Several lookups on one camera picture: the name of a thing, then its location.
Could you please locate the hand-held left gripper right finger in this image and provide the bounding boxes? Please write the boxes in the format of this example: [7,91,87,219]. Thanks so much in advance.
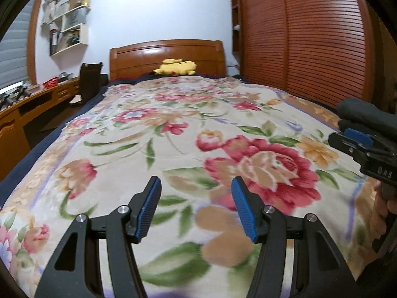
[231,176,357,298]

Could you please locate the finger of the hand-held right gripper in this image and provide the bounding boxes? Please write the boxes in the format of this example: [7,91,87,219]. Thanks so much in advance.
[344,128,373,146]
[328,132,369,162]

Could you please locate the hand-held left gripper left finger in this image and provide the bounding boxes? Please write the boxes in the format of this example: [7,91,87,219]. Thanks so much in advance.
[34,176,162,298]

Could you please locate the dark clothes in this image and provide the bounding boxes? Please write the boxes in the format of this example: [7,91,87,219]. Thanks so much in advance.
[336,98,397,149]

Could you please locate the person's right hand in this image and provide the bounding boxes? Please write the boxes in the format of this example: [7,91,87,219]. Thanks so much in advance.
[372,183,397,253]

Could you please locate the floral blanket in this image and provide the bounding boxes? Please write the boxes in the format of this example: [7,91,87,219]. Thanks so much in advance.
[0,74,383,298]

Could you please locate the wooden louvred wardrobe door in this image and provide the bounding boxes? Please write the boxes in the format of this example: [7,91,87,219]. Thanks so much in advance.
[239,0,291,96]
[281,0,376,110]

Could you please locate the dark brown chair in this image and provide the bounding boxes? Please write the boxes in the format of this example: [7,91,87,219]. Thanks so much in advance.
[70,63,108,105]

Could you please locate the yellow plush toy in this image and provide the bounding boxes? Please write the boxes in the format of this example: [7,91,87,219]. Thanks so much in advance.
[151,58,198,76]

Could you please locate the wooden bed headboard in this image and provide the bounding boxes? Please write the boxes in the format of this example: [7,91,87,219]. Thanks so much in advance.
[109,39,227,81]

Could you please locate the wooden desk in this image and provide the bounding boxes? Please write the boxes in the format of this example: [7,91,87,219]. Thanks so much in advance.
[0,77,82,169]

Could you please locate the wooden wardrobe side shelf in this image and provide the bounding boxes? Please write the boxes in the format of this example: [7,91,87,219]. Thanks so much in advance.
[231,0,243,54]

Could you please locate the black gadget on desk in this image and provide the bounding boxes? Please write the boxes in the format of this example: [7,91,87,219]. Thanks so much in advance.
[0,91,17,107]
[15,86,32,100]

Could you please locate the grey window blind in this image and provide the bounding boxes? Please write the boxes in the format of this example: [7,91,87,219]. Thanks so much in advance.
[0,4,36,91]

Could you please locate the white wall shelf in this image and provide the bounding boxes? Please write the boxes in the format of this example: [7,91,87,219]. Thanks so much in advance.
[49,0,91,57]

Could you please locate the wooden window frame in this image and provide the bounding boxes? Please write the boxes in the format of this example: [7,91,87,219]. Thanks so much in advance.
[27,0,47,85]

